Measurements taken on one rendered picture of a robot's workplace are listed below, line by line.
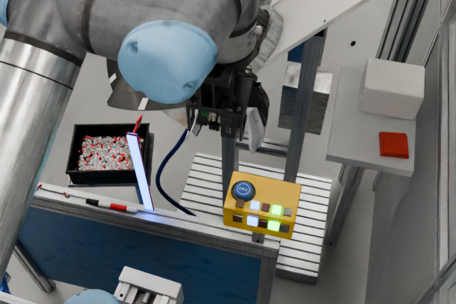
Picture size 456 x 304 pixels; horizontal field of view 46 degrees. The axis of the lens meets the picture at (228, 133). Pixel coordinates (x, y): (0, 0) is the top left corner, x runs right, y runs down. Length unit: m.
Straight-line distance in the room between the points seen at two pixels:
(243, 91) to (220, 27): 0.19
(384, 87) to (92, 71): 1.80
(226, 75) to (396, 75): 1.08
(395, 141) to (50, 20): 1.23
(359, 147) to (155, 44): 1.19
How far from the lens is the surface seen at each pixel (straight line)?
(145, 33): 0.46
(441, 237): 1.33
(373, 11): 3.36
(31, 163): 0.52
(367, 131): 1.62
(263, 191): 1.22
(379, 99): 1.61
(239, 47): 0.59
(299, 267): 2.23
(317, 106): 1.77
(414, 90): 1.61
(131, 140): 1.18
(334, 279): 2.32
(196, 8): 0.48
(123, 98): 1.30
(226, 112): 0.64
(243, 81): 0.68
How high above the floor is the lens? 2.12
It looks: 53 degrees down
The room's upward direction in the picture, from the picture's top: straight up
